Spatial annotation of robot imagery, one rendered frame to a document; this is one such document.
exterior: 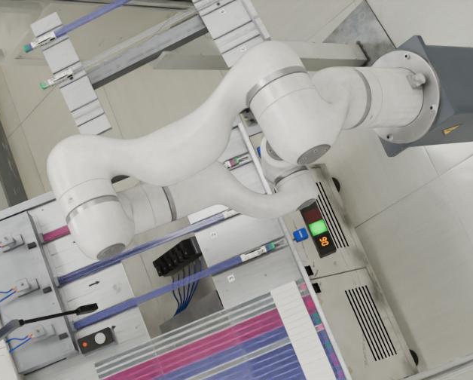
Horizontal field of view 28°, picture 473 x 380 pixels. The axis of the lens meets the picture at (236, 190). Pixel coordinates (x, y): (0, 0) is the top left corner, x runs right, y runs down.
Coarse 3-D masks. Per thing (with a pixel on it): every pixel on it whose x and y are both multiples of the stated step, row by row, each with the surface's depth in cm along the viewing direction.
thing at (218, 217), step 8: (216, 216) 218; (200, 224) 218; (208, 224) 218; (176, 232) 218; (184, 232) 218; (160, 240) 217; (168, 240) 217; (136, 248) 217; (144, 248) 217; (120, 256) 217; (128, 256) 217; (96, 264) 217; (104, 264) 217; (80, 272) 216; (88, 272) 216; (64, 280) 216
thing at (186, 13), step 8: (208, 0) 221; (216, 0) 221; (192, 8) 221; (200, 8) 221; (176, 16) 221; (184, 16) 220; (160, 24) 221; (168, 24) 220; (144, 32) 220; (152, 32) 220; (128, 40) 220; (136, 40) 220; (112, 48) 220; (120, 48) 220; (96, 56) 220; (104, 56) 220; (80, 64) 220; (88, 64) 220; (72, 72) 220
